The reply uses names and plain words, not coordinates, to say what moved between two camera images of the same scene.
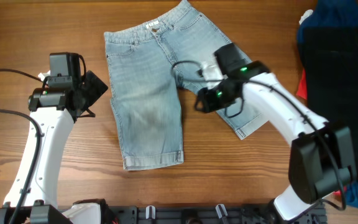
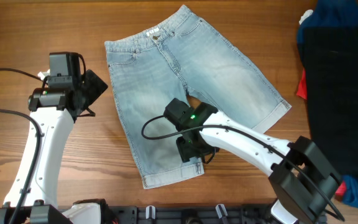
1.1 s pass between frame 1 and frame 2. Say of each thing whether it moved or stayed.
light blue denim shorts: moved
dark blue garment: stayed
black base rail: stayed
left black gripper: stayed
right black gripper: moved
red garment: stayed
